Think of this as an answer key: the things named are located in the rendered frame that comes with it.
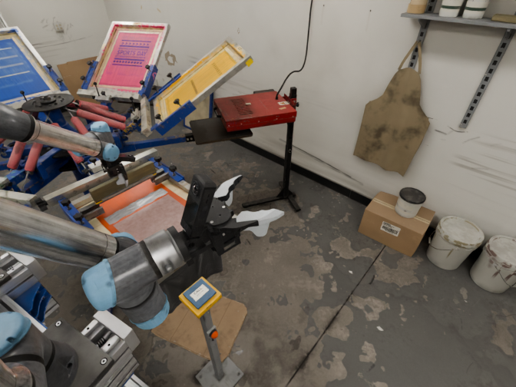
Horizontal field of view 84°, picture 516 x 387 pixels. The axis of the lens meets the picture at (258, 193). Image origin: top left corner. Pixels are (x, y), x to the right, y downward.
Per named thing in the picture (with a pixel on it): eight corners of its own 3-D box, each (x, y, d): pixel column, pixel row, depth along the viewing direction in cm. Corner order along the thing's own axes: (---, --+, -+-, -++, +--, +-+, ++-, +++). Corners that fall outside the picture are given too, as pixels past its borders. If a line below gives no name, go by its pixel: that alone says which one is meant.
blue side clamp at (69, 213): (97, 236, 146) (93, 226, 141) (87, 241, 143) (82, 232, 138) (74, 209, 161) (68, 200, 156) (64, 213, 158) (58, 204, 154)
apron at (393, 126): (409, 175, 253) (464, 45, 186) (406, 178, 249) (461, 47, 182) (354, 153, 280) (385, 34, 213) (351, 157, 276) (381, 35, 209)
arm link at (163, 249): (139, 231, 51) (154, 261, 46) (163, 219, 53) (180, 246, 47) (153, 256, 56) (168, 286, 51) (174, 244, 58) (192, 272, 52)
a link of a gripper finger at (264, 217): (285, 227, 58) (239, 230, 58) (283, 206, 54) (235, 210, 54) (286, 239, 55) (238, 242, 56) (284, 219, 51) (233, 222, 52)
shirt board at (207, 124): (240, 122, 261) (239, 114, 255) (253, 143, 231) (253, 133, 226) (80, 145, 229) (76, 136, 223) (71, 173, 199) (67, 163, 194)
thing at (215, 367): (244, 374, 181) (236, 292, 119) (218, 405, 168) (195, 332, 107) (220, 349, 192) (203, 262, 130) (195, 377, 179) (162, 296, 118)
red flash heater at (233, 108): (279, 101, 263) (279, 88, 256) (299, 123, 230) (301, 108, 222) (214, 110, 249) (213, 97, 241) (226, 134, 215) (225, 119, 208)
